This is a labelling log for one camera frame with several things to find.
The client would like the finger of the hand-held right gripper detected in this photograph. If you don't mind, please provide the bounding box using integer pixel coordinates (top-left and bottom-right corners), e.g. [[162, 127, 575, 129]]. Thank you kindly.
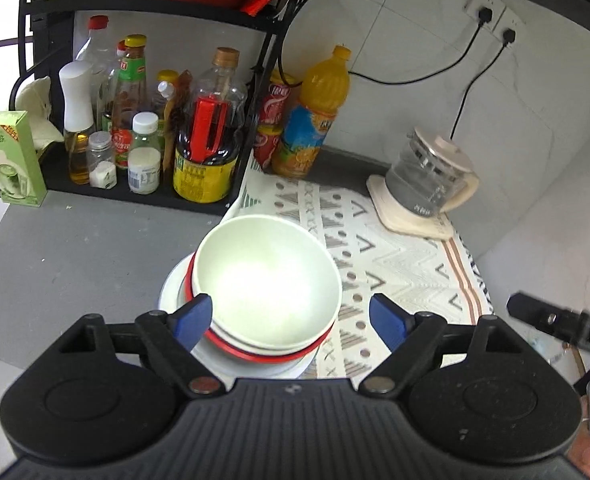
[[506, 292, 583, 346]]

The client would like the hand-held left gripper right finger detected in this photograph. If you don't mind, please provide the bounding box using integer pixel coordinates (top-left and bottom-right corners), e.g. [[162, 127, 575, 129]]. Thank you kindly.
[[359, 293, 536, 396]]

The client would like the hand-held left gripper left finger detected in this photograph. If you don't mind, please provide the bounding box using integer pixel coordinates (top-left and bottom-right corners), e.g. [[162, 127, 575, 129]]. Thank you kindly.
[[50, 293, 222, 397]]

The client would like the red rimmed bowl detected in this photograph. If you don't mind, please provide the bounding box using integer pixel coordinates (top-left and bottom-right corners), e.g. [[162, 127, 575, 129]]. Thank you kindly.
[[185, 252, 337, 363]]

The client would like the white bowl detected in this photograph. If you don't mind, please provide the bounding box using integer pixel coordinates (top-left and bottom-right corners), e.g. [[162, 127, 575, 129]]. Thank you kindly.
[[193, 214, 343, 347], [191, 255, 338, 356]]

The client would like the white plate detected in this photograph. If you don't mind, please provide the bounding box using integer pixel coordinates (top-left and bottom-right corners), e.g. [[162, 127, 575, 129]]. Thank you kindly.
[[157, 255, 321, 380]]

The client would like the patterned table mat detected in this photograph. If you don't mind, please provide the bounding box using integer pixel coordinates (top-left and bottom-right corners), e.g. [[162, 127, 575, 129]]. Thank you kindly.
[[222, 152, 496, 378]]

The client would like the beige kettle base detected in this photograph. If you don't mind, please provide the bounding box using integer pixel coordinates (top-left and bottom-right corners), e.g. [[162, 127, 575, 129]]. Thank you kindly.
[[366, 174, 456, 240]]

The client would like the black metal rack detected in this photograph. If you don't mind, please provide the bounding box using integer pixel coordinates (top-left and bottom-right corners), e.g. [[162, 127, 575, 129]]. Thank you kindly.
[[9, 0, 311, 217]]

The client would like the dark yellow label sauce bottle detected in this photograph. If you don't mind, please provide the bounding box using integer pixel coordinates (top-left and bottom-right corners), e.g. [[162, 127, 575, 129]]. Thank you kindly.
[[172, 47, 248, 204]]

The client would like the white capped powder jar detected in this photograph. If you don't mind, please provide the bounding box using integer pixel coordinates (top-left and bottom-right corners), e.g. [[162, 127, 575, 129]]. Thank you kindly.
[[127, 111, 162, 195]]

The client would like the small clear spice jar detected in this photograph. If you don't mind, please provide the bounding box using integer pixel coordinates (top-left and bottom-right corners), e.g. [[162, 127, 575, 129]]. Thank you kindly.
[[88, 131, 118, 190]]

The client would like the orange juice bottle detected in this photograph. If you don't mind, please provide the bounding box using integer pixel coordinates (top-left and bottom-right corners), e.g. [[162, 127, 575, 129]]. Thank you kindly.
[[271, 45, 351, 179]]

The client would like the brown spice packet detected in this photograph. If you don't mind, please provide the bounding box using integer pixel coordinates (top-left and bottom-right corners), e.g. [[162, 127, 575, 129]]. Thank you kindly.
[[164, 70, 194, 161]]

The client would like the green carton box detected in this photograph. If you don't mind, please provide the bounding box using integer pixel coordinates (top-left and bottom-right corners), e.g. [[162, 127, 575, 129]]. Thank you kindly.
[[0, 111, 48, 207]]

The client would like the white top oil spray bottle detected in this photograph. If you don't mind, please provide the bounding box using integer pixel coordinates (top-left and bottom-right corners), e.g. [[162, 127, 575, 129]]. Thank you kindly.
[[58, 60, 97, 186]]

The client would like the green label sauce bottle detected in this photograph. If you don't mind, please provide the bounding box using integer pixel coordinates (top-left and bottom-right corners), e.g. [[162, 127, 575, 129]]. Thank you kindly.
[[111, 34, 149, 170]]

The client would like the white cloth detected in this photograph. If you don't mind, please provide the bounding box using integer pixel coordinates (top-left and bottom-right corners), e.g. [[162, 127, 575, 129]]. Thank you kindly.
[[15, 76, 66, 150]]

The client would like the red capped clear bottle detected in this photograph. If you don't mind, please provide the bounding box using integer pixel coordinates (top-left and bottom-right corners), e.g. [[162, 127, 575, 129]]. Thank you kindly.
[[74, 15, 118, 133]]

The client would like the glass kettle with beige handle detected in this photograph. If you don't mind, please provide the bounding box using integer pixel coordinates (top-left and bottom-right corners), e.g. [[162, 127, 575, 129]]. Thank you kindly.
[[385, 127, 480, 218]]

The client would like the black power cable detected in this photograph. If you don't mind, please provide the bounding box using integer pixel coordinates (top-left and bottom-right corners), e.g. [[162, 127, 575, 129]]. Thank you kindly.
[[448, 42, 508, 141], [347, 20, 486, 85]]

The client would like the white wall socket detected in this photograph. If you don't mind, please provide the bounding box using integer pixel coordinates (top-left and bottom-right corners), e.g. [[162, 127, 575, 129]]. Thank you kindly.
[[462, 0, 506, 28], [492, 10, 525, 50]]

